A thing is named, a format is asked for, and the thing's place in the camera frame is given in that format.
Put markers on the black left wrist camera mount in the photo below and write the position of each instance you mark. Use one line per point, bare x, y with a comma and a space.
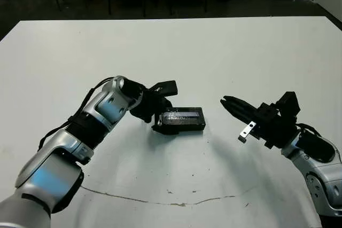
165, 87

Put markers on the black box lid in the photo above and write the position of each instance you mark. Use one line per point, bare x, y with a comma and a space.
184, 121

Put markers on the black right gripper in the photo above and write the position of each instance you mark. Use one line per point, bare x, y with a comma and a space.
280, 132

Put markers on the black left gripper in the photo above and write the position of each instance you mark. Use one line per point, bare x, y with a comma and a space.
149, 105

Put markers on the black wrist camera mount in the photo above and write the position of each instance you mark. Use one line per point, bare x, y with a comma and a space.
290, 103
165, 87

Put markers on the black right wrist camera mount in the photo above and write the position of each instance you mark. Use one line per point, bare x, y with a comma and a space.
290, 103

